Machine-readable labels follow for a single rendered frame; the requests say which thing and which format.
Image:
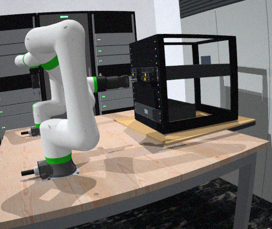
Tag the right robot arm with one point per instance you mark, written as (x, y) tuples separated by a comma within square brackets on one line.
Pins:
[(60, 50)]

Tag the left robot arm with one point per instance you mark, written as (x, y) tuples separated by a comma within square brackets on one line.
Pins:
[(43, 111)]

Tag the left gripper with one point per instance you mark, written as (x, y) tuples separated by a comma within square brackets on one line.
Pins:
[(35, 78)]

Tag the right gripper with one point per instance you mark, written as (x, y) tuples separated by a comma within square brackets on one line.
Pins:
[(112, 82)]

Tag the black open rack frame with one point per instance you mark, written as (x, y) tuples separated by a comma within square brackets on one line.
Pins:
[(151, 105)]

